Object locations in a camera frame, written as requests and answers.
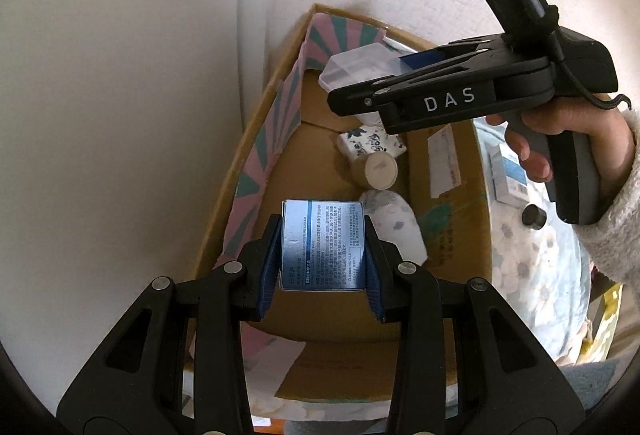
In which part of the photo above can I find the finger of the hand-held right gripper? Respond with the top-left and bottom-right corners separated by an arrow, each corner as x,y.
327,57 -> 501,133
400,36 -> 508,74

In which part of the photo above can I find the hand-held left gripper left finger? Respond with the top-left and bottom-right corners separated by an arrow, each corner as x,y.
57,214 -> 286,435

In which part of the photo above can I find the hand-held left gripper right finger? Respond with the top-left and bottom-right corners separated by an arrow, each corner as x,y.
362,215 -> 586,435

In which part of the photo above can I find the blue silver carton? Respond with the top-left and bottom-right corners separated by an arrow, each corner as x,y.
280,199 -> 368,292

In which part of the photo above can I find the small white patterned box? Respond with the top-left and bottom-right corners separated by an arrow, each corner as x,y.
336,125 -> 407,160

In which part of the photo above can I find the white patterned sock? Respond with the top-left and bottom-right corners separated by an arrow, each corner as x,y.
359,189 -> 428,266

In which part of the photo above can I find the cardboard box with pink lining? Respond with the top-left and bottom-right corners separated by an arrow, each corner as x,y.
182,4 -> 493,403

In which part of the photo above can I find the clear plastic packet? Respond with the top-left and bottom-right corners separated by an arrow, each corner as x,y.
318,42 -> 403,126

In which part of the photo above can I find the small jar with wooden lid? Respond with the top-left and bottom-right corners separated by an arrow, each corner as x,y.
350,151 -> 399,190

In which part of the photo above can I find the person's right forearm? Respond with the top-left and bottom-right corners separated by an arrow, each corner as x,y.
575,112 -> 640,286

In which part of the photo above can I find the person's right hand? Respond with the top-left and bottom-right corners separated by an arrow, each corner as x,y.
487,105 -> 630,203

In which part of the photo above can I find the white and blue carton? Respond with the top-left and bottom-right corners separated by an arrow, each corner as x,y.
487,145 -> 530,206

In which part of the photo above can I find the small black cylinder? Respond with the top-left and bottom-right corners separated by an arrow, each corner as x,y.
521,204 -> 547,231

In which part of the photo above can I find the floral light blue blanket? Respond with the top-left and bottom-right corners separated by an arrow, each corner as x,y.
182,115 -> 621,421

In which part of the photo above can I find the white wardrobe door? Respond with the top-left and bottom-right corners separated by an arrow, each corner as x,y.
0,0 -> 281,416

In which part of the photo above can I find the yellow patterned cloth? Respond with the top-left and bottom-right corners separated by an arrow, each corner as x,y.
580,285 -> 623,361

